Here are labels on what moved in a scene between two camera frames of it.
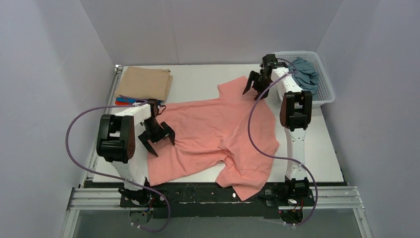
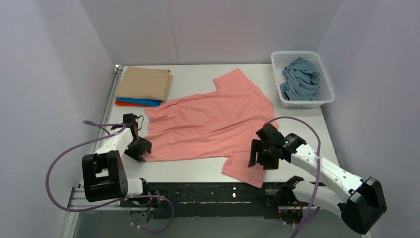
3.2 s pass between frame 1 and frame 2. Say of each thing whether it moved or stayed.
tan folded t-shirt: stayed
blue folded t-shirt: stayed
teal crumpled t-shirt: stayed
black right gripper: moved
